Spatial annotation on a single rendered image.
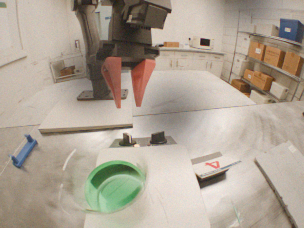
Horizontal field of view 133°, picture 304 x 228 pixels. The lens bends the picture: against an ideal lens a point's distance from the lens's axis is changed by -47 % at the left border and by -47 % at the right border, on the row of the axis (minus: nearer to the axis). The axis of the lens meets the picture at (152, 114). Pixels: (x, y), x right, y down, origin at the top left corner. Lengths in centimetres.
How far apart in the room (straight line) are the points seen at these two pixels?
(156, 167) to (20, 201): 30
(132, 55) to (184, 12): 317
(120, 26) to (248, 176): 36
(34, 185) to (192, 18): 347
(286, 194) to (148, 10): 39
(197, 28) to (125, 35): 326
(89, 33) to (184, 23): 297
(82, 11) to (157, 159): 47
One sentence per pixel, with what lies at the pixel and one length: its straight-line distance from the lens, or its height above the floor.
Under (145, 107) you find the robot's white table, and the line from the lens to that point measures 41.
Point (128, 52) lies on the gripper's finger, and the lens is 19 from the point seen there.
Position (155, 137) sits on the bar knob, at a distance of 22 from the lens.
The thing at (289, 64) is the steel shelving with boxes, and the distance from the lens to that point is 219.
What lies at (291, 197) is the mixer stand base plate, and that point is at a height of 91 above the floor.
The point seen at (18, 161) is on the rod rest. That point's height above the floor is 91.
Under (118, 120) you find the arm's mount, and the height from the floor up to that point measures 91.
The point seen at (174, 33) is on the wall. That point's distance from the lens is 320.
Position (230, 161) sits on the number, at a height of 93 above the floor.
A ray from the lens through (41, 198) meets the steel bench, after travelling 31.
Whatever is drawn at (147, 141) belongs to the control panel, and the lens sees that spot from 23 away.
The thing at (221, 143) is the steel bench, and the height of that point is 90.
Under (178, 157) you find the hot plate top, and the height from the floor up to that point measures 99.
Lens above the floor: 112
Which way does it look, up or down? 35 degrees down
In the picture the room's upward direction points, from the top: 1 degrees counter-clockwise
